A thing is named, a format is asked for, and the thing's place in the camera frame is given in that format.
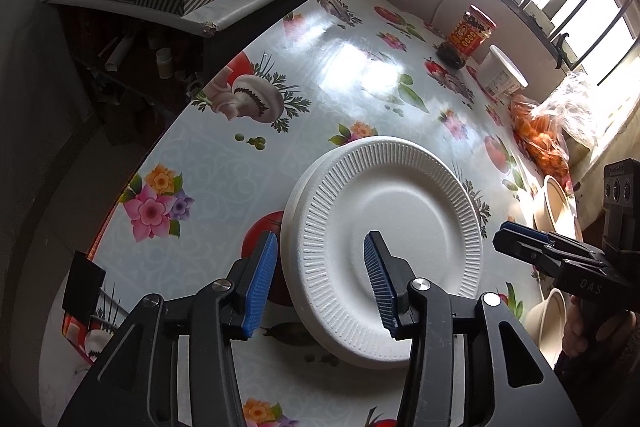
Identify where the white plastic tub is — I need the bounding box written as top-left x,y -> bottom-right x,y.
477,44 -> 529,98

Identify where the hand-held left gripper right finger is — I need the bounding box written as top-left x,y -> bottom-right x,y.
363,231 -> 583,427

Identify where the white foam plate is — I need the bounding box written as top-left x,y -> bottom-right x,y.
280,157 -> 416,370
287,136 -> 485,365

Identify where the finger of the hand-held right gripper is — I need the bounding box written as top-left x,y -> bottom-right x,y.
500,222 -> 603,260
492,229 -> 569,280

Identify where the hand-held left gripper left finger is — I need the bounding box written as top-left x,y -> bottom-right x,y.
57,231 -> 279,427

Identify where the black hook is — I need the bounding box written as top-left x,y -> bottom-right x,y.
554,33 -> 572,68

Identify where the pile of small oranges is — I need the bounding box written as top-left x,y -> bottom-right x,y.
511,99 -> 573,180

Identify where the rolled white paper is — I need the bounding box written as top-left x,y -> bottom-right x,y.
97,36 -> 136,72

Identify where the black binder clip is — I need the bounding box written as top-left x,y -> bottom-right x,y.
62,251 -> 107,323

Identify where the clear plastic bag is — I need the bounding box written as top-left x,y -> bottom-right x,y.
510,72 -> 608,188

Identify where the red label sauce jar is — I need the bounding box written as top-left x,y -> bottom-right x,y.
436,5 -> 497,70

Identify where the person's right hand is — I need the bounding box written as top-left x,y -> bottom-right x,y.
564,299 -> 638,355

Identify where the beige paper bowl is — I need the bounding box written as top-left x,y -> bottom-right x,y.
522,289 -> 571,367
532,175 -> 585,244

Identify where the white pill bottle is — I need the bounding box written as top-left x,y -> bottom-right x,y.
156,48 -> 174,80

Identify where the fruit print tablecloth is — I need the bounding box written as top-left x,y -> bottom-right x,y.
37,0 -> 586,427

